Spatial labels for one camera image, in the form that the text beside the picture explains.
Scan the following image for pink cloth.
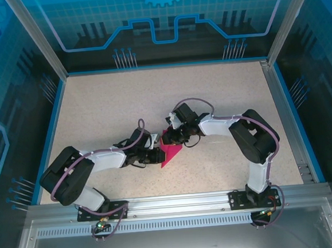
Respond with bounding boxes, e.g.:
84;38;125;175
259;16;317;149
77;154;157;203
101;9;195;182
157;127;185;169

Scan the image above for grey metal tray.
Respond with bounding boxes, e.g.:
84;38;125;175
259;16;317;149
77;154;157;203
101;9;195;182
6;196;332;248

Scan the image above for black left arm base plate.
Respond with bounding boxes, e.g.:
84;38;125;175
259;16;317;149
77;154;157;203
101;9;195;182
76;200;130;223

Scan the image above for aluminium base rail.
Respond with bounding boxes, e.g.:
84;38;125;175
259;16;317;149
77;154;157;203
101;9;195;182
27;182;332;227

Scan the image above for slotted white cable duct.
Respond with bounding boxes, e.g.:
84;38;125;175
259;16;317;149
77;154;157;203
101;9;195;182
36;206;332;241

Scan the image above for cable connector with green light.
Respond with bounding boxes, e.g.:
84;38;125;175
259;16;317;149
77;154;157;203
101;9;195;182
257;207;279;218
94;217;110;231

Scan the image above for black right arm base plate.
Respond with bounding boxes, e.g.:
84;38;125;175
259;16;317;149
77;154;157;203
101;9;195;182
228;186;285;211

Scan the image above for blue printed enclosure panel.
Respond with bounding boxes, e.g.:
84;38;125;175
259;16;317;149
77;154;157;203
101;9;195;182
15;0;302;77
0;0;80;248
268;0;332;248

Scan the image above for aluminium side rail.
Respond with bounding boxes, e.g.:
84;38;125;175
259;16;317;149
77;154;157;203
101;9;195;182
260;57;317;187

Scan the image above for aluminium frame post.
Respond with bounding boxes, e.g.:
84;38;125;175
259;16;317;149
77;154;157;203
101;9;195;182
4;0;70;84
262;0;317;65

